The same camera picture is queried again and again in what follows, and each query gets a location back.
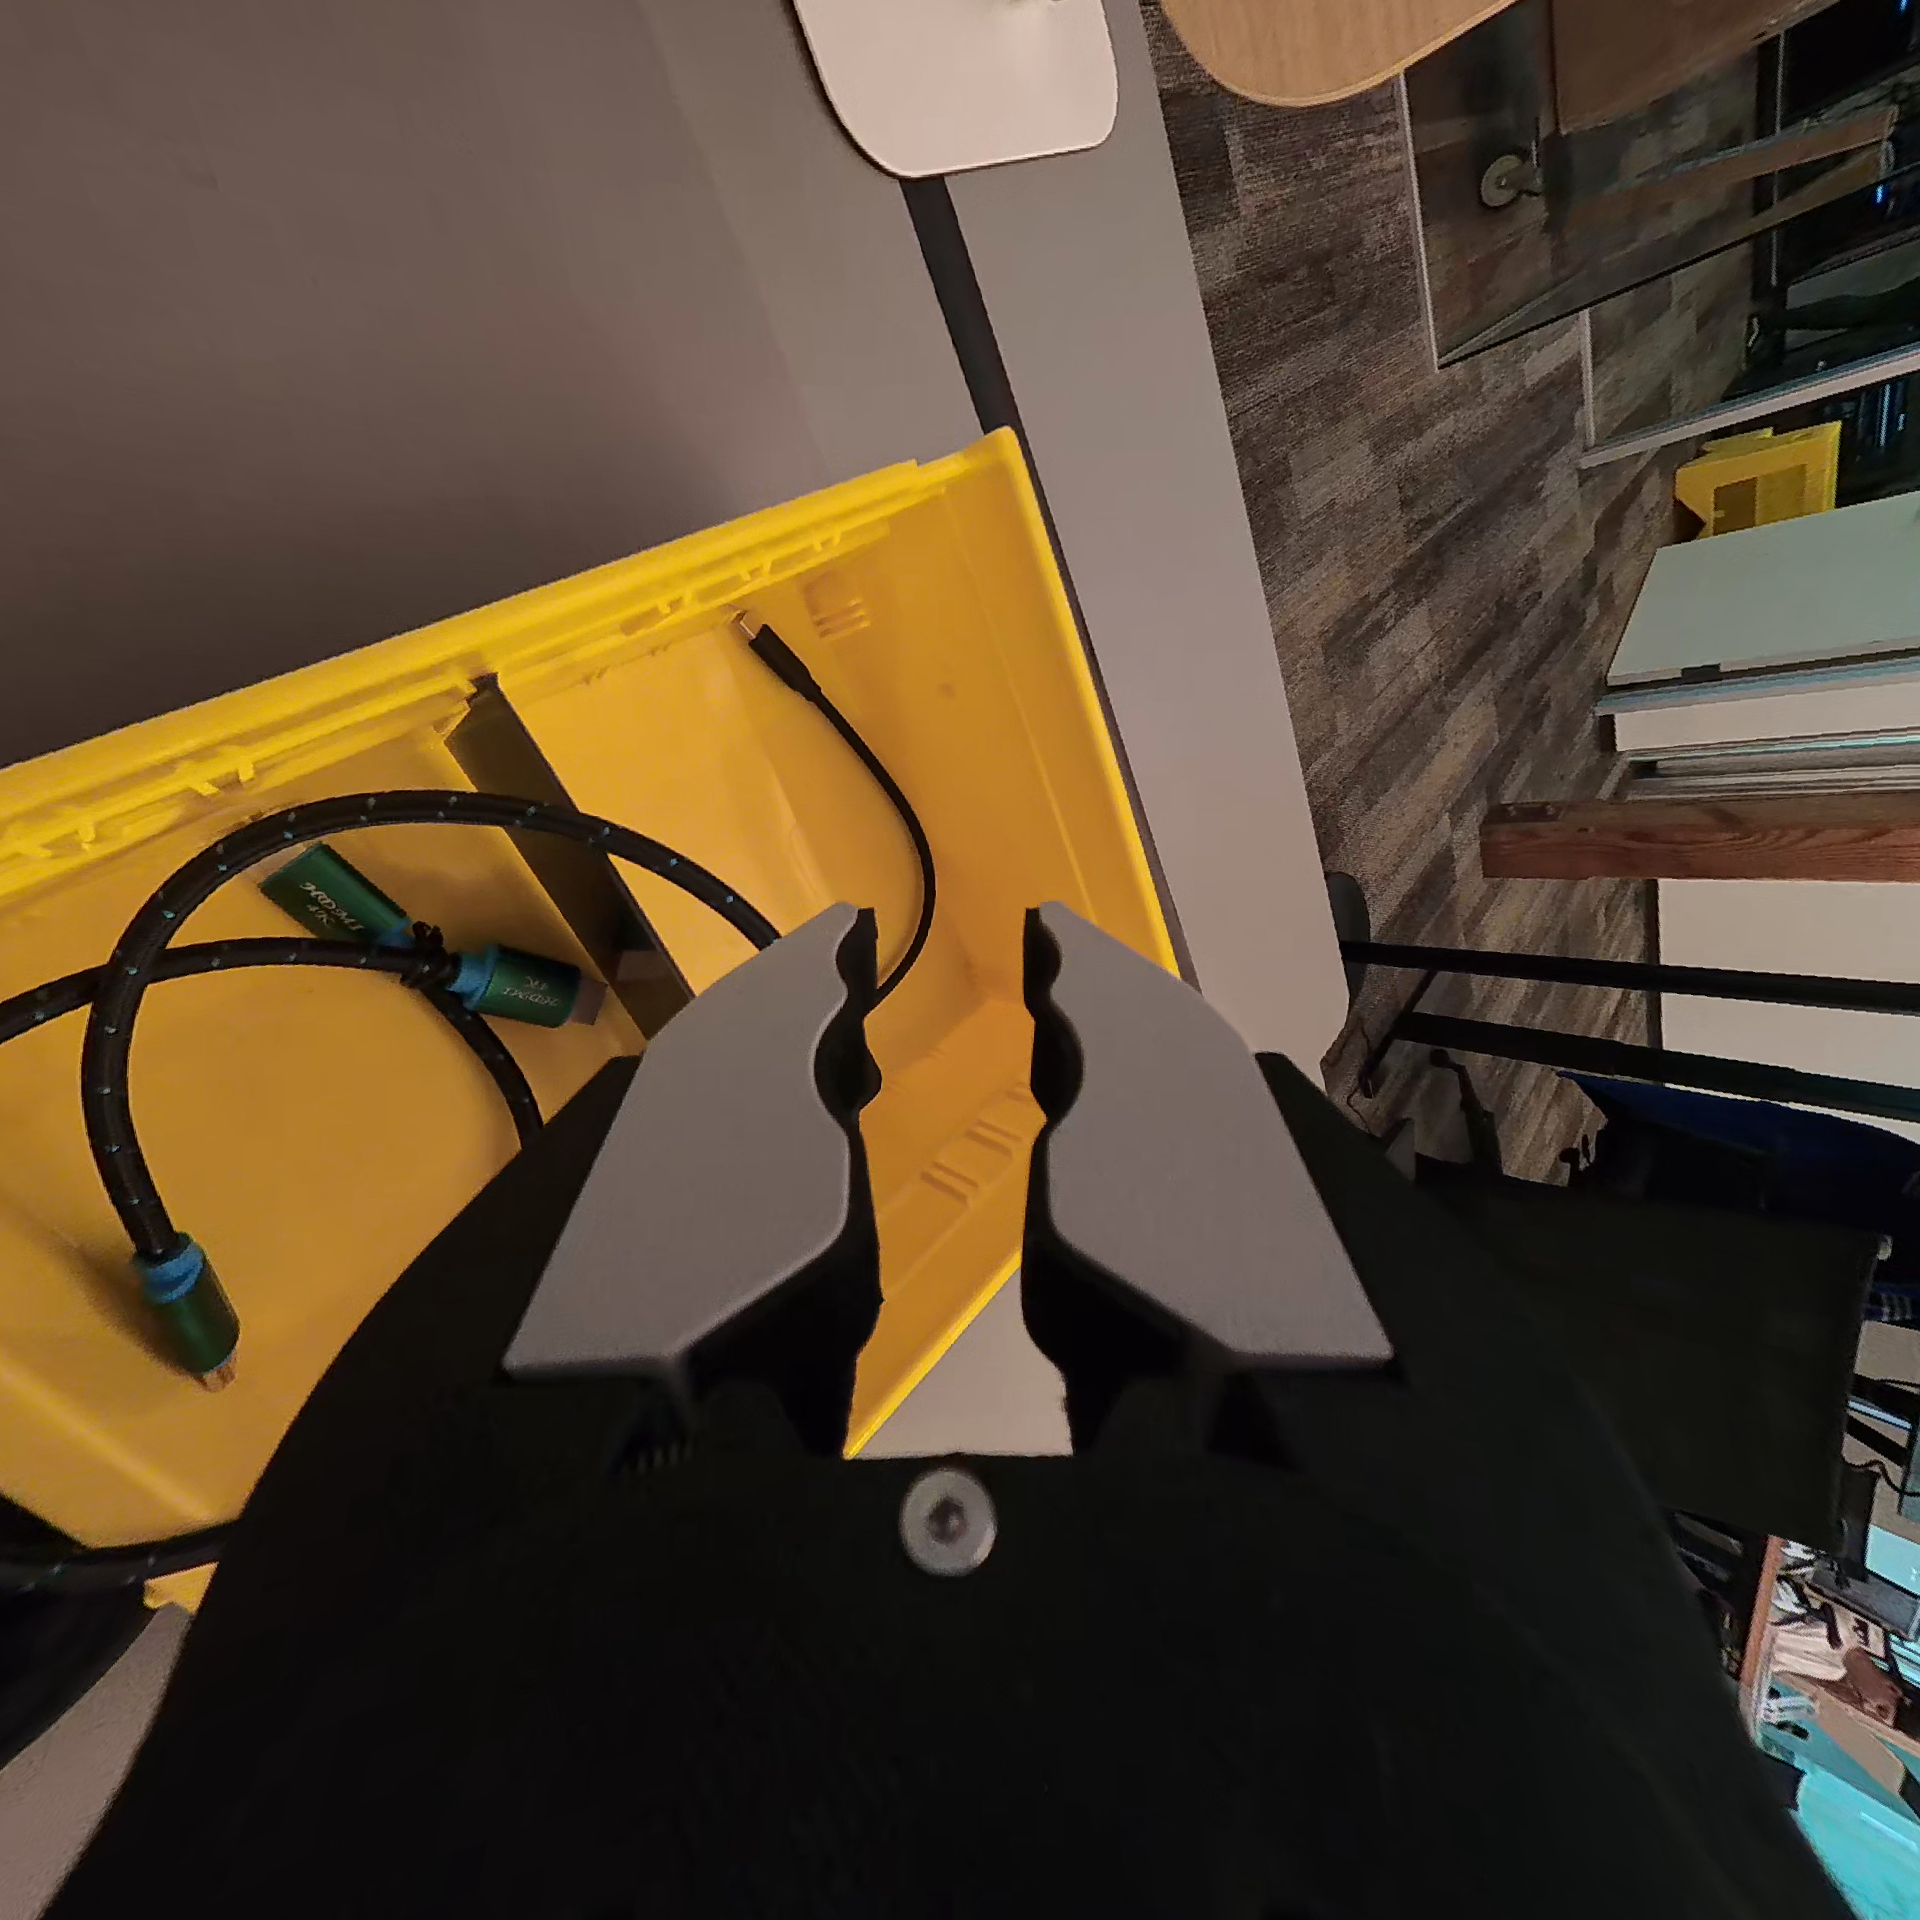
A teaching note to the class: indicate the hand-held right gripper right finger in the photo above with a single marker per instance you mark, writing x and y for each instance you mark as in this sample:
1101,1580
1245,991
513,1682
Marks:
1214,1200

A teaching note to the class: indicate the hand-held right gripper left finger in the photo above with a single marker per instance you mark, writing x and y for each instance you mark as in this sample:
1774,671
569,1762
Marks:
705,1184

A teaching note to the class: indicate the yellow plastic storage bin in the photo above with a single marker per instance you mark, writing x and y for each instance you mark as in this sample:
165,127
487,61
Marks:
1816,452
300,1200

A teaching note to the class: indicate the black bin divider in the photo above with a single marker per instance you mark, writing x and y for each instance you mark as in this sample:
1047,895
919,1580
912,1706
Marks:
556,839

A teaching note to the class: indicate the black bag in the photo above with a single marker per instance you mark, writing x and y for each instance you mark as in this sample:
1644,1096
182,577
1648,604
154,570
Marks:
1652,1349

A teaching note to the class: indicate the wooden beam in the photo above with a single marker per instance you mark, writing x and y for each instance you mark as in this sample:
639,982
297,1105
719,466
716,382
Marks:
1725,845

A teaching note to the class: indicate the white cabinet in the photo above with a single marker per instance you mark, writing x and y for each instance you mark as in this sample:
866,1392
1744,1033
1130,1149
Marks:
1769,599

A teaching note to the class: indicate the glass board on casters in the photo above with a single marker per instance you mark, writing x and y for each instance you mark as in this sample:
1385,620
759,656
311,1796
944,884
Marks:
1652,224

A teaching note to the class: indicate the instruction sign on white stand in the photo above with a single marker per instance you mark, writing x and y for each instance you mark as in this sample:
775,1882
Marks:
975,77

